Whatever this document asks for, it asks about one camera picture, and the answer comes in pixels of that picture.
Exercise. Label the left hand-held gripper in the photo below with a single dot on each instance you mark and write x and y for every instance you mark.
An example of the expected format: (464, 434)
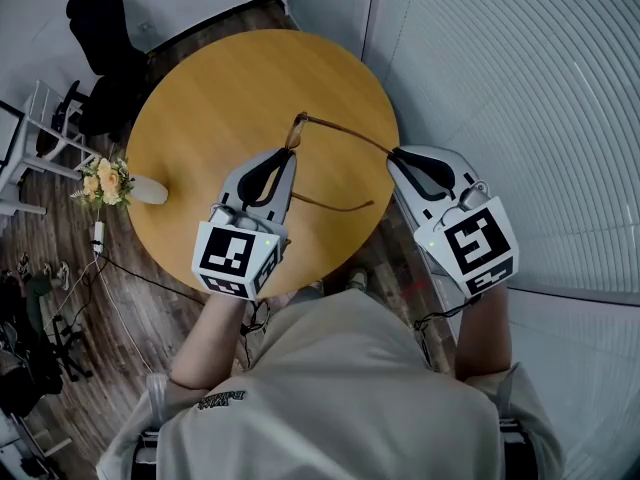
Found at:
(225, 253)

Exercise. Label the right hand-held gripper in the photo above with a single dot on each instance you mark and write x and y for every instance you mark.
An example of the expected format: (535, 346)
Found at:
(475, 248)

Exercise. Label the brown-framed eyeglasses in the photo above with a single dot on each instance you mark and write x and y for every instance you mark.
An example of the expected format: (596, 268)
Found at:
(345, 130)

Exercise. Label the person's right forearm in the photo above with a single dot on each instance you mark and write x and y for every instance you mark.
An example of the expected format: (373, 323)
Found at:
(482, 338)

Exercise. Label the person's left forearm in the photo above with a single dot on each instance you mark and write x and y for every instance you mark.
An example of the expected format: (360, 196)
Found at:
(210, 348)

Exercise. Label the white vase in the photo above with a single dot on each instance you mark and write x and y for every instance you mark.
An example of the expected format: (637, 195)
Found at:
(150, 190)

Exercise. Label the glass partition with blinds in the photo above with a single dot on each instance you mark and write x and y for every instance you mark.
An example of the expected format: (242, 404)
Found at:
(525, 118)

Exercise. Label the person's grey trousers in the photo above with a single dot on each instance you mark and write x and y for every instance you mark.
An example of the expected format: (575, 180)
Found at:
(305, 299)

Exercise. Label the person's right shoe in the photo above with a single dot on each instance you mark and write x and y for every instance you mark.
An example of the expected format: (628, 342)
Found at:
(357, 278)

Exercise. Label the yellow flower bouquet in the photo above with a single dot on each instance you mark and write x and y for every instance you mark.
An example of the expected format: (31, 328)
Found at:
(105, 183)

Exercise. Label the white power strip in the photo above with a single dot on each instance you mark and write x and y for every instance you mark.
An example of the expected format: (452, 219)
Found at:
(98, 238)

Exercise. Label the black office chair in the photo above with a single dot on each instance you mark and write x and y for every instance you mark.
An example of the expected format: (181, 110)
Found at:
(100, 58)

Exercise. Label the light sneaker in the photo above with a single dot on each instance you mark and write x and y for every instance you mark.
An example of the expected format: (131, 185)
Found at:
(63, 275)
(22, 263)

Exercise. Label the person's beige shirt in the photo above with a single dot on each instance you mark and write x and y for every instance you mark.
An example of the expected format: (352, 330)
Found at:
(330, 398)

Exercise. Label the black wheeled stand base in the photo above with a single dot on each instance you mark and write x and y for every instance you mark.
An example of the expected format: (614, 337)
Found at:
(67, 348)

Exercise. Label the black framed panel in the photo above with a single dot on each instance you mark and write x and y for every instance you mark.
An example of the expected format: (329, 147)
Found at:
(9, 135)

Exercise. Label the white stool frame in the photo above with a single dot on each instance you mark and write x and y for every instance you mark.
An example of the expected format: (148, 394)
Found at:
(30, 158)

